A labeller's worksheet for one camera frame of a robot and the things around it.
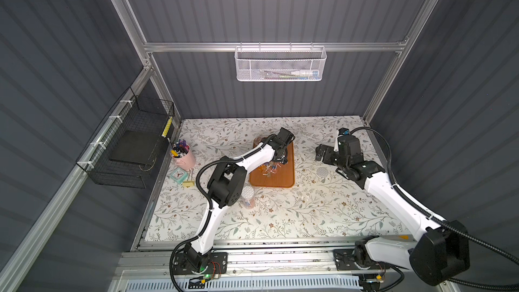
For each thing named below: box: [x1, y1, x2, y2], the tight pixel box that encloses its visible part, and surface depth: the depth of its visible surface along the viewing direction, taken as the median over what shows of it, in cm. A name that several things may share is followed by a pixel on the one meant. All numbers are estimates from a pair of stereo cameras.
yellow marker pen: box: [161, 116, 173, 138], surface depth 84 cm
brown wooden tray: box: [247, 141, 295, 188], surface depth 98 cm
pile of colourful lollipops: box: [258, 161, 282, 178], surface depth 101 cm
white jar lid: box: [316, 166, 330, 178], surface depth 100 cm
